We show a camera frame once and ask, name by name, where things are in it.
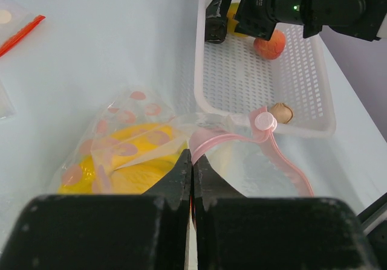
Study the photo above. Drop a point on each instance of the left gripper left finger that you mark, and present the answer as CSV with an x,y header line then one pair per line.
x,y
107,231

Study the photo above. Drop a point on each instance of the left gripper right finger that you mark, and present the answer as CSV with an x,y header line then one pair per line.
x,y
236,232

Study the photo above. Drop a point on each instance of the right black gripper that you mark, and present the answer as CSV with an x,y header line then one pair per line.
x,y
256,18

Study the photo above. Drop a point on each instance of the white perforated plastic basket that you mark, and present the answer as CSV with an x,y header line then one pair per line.
x,y
230,79

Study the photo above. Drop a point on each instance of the yellow banana bunch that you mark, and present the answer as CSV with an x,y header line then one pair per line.
x,y
126,161

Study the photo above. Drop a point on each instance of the pink dotted zip bag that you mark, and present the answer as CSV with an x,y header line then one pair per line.
x,y
232,150

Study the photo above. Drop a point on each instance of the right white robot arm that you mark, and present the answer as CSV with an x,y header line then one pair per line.
x,y
362,19

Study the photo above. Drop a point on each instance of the cream dotted zip bag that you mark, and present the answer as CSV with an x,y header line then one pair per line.
x,y
17,24

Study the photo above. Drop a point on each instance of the red orange peach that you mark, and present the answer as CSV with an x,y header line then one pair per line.
x,y
270,49

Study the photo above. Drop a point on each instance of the beige garlic bulb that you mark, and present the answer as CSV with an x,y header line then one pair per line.
x,y
282,112

